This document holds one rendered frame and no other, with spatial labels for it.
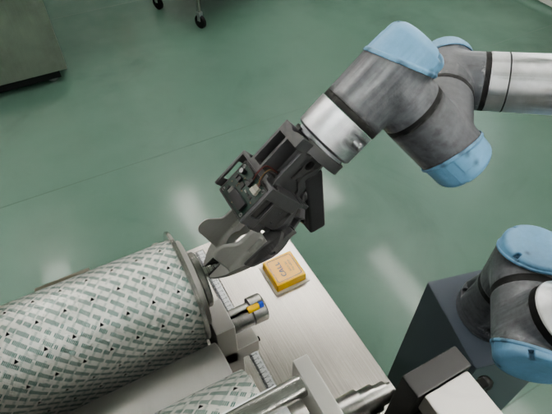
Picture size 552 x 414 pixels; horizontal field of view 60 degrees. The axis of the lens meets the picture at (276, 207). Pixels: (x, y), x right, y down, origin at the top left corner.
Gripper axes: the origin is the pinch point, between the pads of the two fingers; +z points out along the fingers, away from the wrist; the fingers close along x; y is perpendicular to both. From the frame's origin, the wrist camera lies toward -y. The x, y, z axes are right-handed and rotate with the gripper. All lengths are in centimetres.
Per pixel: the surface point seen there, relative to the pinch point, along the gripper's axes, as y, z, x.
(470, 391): 8.1, -16.7, 29.4
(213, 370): 0.9, 6.6, 10.7
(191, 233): -112, 65, -110
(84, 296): 13.2, 9.3, -0.5
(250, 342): -11.1, 7.6, 5.2
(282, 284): -37.6, 9.4, -13.1
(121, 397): 6.9, 15.1, 8.2
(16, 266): -63, 123, -130
